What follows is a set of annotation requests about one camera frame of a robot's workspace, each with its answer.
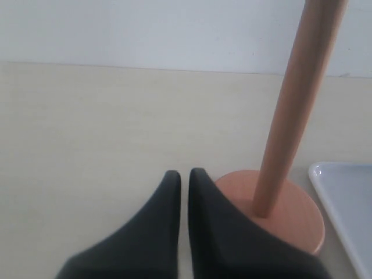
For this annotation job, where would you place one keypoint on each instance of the white rectangular plastic tray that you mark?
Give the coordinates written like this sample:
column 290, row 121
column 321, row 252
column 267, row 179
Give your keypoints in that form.
column 344, row 189

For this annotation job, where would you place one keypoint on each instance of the wooden paper towel holder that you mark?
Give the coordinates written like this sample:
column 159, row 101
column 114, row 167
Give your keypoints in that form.
column 266, row 196

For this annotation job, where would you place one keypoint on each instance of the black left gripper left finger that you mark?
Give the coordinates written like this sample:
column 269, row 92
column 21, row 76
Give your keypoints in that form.
column 145, row 247

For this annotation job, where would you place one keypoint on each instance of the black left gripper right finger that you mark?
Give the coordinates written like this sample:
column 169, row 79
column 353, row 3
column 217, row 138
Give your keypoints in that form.
column 226, row 244

